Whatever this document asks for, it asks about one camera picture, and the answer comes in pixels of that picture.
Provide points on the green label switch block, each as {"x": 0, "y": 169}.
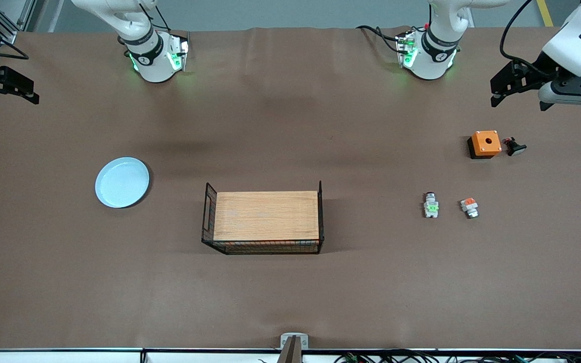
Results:
{"x": 431, "y": 206}

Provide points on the orange button box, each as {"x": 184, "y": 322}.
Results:
{"x": 485, "y": 143}

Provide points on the black push button head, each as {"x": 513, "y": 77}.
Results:
{"x": 515, "y": 147}

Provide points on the light blue round plate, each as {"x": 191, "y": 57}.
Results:
{"x": 121, "y": 182}

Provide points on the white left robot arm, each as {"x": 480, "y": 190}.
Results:
{"x": 434, "y": 50}

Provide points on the brown table cover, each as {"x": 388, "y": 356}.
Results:
{"x": 119, "y": 302}

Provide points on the silver aluminium extrusion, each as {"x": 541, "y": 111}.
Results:
{"x": 25, "y": 15}

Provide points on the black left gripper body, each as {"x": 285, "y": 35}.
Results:
{"x": 536, "y": 70}

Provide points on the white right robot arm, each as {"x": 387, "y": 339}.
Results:
{"x": 152, "y": 60}

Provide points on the orange label switch block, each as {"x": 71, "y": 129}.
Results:
{"x": 469, "y": 207}

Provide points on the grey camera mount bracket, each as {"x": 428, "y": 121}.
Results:
{"x": 293, "y": 345}

